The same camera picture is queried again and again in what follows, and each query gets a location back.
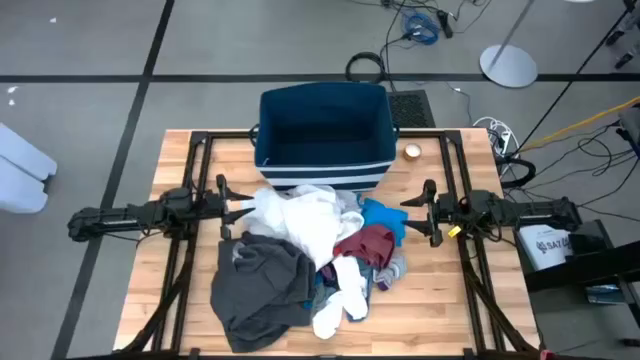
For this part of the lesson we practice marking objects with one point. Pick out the grey purple striped sock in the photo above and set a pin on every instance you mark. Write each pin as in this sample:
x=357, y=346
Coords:
x=392, y=272

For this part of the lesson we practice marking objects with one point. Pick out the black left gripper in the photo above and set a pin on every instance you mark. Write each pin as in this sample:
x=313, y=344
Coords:
x=207, y=207

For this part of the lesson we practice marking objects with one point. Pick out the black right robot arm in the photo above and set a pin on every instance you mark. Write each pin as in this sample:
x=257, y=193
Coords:
x=540, y=212

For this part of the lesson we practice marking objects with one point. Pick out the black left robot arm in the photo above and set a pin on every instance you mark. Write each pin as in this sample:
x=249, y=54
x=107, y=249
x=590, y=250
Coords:
x=120, y=216

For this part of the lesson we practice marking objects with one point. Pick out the small yellow tag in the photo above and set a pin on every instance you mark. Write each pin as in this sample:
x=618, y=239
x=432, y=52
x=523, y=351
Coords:
x=454, y=231

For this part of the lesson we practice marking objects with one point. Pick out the small brown tape roll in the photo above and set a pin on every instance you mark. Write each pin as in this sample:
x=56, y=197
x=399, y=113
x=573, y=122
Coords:
x=412, y=151

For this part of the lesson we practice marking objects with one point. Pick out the teal package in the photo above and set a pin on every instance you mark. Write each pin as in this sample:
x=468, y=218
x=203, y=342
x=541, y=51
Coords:
x=605, y=295

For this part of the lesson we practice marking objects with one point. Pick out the black power strip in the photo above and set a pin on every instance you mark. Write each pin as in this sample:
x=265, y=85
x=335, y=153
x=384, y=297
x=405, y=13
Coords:
x=445, y=24

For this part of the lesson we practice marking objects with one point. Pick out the black wheeled stand base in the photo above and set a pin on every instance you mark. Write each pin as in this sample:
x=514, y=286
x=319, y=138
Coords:
x=624, y=61

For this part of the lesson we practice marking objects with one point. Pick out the grey equipment box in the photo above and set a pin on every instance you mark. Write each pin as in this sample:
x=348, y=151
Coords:
x=631, y=122

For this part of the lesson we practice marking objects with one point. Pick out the white foam block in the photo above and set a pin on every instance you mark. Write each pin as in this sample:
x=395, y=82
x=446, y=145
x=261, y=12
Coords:
x=25, y=150
x=20, y=192

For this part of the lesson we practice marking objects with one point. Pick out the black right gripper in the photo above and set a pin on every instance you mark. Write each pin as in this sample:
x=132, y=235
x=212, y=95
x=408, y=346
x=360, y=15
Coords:
x=450, y=212

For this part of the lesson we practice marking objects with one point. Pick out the white printed box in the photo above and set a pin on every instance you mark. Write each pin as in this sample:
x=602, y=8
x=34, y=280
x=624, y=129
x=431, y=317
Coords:
x=542, y=250

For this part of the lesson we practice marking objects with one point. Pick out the large white shirt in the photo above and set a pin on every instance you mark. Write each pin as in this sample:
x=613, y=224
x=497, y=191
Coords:
x=300, y=220

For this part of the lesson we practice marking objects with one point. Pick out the black floor vent grate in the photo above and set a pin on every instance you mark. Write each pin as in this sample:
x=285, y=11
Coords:
x=410, y=110

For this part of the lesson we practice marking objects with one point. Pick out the navy white striped fabric basket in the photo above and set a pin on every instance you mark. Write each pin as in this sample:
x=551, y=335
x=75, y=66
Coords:
x=325, y=177

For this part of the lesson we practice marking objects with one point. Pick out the white sock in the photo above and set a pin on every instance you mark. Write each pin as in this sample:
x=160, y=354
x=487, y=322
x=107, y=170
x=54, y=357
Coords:
x=350, y=285
x=327, y=315

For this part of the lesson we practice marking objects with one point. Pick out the black cart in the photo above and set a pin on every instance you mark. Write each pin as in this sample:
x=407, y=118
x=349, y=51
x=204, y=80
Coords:
x=590, y=265

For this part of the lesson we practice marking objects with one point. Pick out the thin black pole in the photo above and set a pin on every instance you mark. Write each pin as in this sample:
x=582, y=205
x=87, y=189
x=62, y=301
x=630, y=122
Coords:
x=575, y=80

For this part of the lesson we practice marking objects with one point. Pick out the black metal table frame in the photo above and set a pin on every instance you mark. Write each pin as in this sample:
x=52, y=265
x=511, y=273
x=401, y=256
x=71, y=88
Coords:
x=197, y=150

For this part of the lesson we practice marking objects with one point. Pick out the grey round-base floor stand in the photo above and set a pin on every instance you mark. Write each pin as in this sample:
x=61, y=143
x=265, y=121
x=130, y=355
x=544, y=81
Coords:
x=507, y=67

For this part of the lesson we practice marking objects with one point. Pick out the bright blue shirt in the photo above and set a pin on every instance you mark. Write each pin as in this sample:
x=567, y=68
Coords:
x=382, y=215

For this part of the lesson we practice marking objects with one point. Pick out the maroon shorts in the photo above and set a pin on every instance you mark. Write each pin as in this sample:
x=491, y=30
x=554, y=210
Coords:
x=367, y=245

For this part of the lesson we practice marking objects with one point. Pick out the dark grey sweatshirt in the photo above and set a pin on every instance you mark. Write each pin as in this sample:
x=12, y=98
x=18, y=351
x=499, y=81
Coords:
x=260, y=290

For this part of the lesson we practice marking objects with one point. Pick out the dark navy multicolour sock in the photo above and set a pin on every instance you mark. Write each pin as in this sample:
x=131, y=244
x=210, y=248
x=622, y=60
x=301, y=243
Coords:
x=327, y=275

